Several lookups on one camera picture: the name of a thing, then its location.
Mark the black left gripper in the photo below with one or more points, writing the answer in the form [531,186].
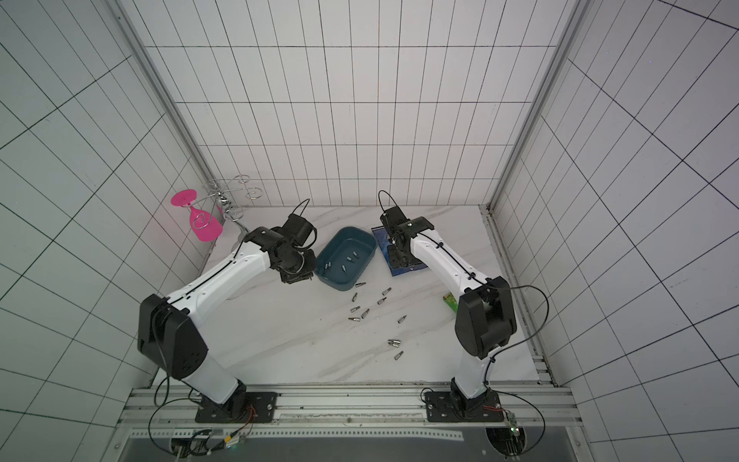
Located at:
[307,274]

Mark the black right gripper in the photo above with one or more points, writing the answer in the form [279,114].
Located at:
[398,254]

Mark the teal plastic storage box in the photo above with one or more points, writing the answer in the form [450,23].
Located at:
[341,246]

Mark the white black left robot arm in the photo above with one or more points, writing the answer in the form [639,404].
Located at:
[171,327]

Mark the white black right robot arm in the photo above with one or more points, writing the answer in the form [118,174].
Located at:
[485,318]

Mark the blue Doritos chip bag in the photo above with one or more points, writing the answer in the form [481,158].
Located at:
[399,262]

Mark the green orange snack bag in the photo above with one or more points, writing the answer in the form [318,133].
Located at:
[451,302]

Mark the chrome lamp with pink shades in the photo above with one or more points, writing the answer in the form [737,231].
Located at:
[207,215]

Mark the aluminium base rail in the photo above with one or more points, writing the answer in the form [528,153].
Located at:
[406,410]

